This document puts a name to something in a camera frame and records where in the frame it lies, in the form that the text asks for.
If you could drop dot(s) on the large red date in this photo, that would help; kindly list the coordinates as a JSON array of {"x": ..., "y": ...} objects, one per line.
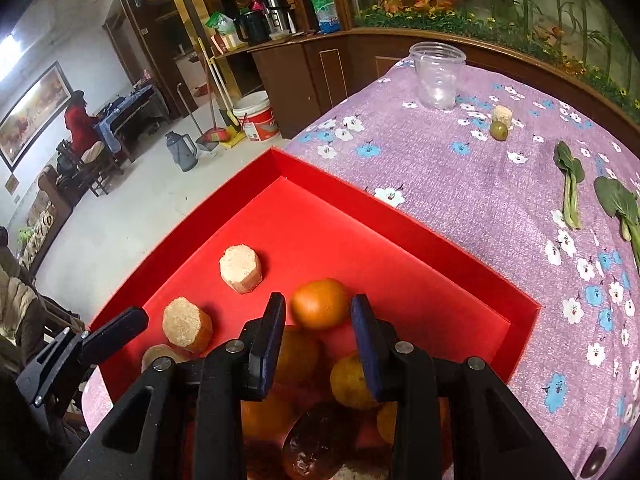
[{"x": 315, "y": 445}]

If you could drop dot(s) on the broom with dustpan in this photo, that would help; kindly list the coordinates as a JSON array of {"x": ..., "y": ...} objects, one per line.
[{"x": 220, "y": 135}]

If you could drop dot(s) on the yellowish orange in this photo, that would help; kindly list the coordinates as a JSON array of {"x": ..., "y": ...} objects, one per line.
[{"x": 350, "y": 382}]

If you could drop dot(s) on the bok choy stalk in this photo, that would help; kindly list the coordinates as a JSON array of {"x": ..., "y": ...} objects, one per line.
[
  {"x": 617, "y": 202},
  {"x": 570, "y": 180}
]

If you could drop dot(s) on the grey kettle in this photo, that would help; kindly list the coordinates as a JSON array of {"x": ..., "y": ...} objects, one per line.
[{"x": 182, "y": 151}]

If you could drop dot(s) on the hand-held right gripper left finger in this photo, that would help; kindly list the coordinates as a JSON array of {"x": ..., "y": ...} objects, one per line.
[{"x": 272, "y": 350}]

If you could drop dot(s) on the small green fruit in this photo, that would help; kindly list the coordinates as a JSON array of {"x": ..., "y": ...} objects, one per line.
[{"x": 498, "y": 130}]

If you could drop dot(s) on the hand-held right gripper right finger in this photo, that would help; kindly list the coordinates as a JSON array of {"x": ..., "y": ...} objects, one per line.
[{"x": 362, "y": 350}]

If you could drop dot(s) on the dark table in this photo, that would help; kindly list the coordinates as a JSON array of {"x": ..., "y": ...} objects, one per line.
[{"x": 135, "y": 105}]

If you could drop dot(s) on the short sugarcane piece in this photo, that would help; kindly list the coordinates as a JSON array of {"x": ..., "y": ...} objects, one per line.
[
  {"x": 157, "y": 354},
  {"x": 241, "y": 269},
  {"x": 187, "y": 327}
]

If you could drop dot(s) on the steel thermos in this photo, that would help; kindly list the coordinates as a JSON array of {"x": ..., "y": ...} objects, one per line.
[{"x": 275, "y": 7}]

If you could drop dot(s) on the framed wall painting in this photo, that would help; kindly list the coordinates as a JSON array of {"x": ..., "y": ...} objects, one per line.
[{"x": 32, "y": 110}]

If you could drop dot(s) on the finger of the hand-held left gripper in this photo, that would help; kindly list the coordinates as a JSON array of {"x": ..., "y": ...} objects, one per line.
[{"x": 115, "y": 332}]

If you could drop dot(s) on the black jug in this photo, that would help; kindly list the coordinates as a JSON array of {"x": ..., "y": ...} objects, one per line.
[{"x": 251, "y": 26}]

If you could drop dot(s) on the clear plastic cup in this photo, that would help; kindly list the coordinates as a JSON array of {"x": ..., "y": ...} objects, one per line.
[{"x": 437, "y": 77}]

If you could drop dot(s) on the clear plastic bottle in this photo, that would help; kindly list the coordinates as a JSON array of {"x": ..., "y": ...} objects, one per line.
[{"x": 325, "y": 7}]

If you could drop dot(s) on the wooden bench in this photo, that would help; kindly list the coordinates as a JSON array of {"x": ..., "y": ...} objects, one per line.
[{"x": 45, "y": 205}]

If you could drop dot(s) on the gold trimmed wooden shelf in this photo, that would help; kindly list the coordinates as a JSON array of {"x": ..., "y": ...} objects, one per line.
[{"x": 200, "y": 0}]

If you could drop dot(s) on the red box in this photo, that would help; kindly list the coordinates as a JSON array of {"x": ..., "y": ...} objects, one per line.
[{"x": 325, "y": 230}]

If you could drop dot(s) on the white plastic bucket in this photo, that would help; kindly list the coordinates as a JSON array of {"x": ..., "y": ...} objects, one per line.
[{"x": 255, "y": 117}]

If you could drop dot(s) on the brown quilted cloth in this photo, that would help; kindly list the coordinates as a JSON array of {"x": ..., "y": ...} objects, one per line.
[{"x": 15, "y": 300}]

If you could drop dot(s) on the artificial plant display case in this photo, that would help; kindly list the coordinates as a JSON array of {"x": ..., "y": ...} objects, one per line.
[{"x": 500, "y": 0}]

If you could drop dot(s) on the wooden chair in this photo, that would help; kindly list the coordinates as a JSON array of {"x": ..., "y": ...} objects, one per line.
[{"x": 95, "y": 170}]

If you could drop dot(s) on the green packet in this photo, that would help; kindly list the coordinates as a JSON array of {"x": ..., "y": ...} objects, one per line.
[{"x": 220, "y": 22}]

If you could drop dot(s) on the small sugarcane piece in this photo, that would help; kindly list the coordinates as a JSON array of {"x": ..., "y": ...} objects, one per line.
[{"x": 502, "y": 115}]

